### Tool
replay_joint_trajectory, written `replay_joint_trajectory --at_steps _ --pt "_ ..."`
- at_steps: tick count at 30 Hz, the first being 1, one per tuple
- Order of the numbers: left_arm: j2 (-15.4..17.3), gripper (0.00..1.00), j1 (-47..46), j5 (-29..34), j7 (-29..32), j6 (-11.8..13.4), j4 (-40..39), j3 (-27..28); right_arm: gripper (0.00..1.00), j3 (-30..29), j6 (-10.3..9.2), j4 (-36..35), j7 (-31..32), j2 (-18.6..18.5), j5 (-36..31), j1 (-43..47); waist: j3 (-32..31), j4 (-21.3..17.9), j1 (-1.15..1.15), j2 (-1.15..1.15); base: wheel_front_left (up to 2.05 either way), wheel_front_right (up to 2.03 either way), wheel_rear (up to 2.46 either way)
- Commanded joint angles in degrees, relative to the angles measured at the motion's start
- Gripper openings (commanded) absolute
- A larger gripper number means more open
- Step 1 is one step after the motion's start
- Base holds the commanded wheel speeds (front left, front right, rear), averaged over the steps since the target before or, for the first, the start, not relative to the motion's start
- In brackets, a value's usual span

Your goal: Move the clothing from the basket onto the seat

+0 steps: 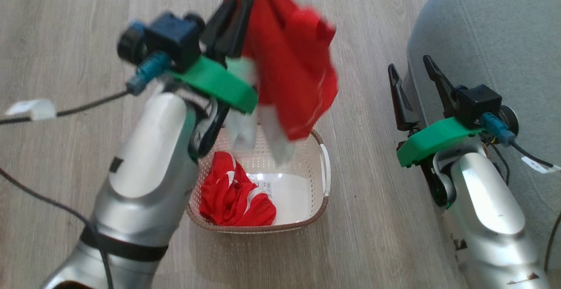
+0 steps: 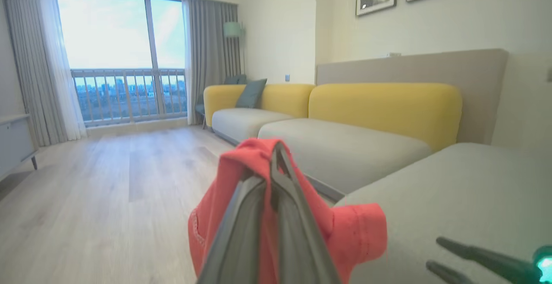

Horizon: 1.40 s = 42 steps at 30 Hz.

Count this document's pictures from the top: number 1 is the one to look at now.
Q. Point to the red and white garment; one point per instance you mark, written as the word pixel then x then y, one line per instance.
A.
pixel 293 69

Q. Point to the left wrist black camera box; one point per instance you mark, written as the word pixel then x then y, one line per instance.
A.
pixel 173 39

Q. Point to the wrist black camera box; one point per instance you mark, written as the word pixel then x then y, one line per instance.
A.
pixel 173 39
pixel 480 102

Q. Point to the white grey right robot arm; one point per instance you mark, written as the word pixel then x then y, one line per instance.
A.
pixel 486 210

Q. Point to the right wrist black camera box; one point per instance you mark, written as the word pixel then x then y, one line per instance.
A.
pixel 480 102

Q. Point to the cream perforated laundry basket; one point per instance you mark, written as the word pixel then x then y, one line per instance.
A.
pixel 298 192

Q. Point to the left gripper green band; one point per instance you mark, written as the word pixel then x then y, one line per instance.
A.
pixel 219 85

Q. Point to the grey fabric sofa seat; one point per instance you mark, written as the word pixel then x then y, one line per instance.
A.
pixel 495 30

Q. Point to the paper sticker label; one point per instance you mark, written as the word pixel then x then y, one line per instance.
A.
pixel 265 189

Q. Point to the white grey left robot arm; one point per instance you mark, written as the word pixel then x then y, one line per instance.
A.
pixel 144 179

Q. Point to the crumpled red white-striped garment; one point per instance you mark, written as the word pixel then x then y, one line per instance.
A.
pixel 232 197

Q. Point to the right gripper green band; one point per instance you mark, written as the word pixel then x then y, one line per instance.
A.
pixel 434 142

